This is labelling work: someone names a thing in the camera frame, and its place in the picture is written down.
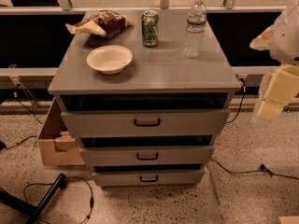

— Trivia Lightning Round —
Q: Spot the black cable right floor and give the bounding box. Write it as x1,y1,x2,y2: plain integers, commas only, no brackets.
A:
210,158,299,181

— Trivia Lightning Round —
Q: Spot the grey bottom drawer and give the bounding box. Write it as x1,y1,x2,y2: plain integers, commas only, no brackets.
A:
93,170,204,188

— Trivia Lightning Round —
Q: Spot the clear plastic water bottle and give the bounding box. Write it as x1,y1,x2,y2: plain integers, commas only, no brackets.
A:
183,0,206,59

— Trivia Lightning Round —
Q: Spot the green soda can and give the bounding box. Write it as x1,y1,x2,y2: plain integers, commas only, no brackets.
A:
141,10,159,47

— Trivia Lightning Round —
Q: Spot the grey middle drawer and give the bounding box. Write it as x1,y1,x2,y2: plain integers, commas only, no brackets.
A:
79,146,214,166

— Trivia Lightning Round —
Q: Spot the black cable floor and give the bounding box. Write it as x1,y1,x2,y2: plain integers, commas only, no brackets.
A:
210,158,299,181
22,175,95,224

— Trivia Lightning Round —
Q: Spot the brown chip bag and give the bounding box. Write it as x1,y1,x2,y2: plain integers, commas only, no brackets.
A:
65,10,134,38

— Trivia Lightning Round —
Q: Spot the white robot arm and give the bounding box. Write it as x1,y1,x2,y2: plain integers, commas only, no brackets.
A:
249,0,299,126

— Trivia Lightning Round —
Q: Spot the grey drawer cabinet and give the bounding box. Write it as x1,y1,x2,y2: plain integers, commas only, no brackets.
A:
49,10,240,173

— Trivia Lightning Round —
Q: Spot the cardboard corner bottom right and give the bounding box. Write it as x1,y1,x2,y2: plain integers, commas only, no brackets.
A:
278,216,299,224

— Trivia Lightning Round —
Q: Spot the white paper bowl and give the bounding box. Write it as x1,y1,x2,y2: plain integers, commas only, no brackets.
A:
87,45,133,75

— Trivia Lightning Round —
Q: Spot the black stand leg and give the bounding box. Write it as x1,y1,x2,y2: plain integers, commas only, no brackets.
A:
0,173,67,224

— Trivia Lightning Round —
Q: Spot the cardboard box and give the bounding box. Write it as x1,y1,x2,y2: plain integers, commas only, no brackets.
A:
37,100,84,166

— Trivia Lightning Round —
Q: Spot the black cable far left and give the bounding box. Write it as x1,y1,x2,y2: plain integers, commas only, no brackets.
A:
0,83,44,151

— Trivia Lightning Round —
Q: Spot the black cable left floor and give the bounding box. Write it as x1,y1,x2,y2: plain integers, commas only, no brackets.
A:
22,175,95,224

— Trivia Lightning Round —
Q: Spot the grey drawer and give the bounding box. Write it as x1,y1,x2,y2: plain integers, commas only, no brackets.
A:
79,146,214,166
93,170,204,188
62,109,229,138

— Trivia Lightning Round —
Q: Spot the grey top drawer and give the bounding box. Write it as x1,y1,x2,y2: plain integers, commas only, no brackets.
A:
62,109,229,138

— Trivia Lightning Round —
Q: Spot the black cable behind cabinet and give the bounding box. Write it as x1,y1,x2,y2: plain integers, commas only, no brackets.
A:
225,77,247,125

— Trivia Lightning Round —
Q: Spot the metal railing frame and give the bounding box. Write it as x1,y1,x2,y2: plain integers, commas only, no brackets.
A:
0,0,299,110

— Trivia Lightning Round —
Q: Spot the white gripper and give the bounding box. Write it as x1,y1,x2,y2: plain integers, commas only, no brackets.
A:
254,65,299,122

